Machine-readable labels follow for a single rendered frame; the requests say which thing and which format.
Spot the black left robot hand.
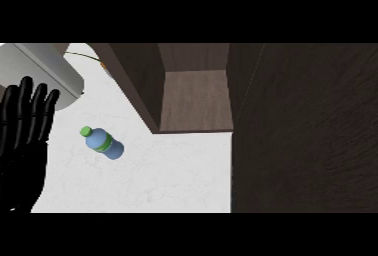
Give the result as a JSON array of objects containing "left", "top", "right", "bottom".
[{"left": 0, "top": 76, "right": 61, "bottom": 213}]

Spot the blue water bottle green cap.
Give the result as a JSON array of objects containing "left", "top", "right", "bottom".
[{"left": 79, "top": 126, "right": 126, "bottom": 161}]

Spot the brown wooden cabinet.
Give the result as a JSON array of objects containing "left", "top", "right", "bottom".
[{"left": 88, "top": 43, "right": 235, "bottom": 135}]

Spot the dark brown cabinet door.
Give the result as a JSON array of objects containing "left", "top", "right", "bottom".
[{"left": 226, "top": 43, "right": 378, "bottom": 214}]

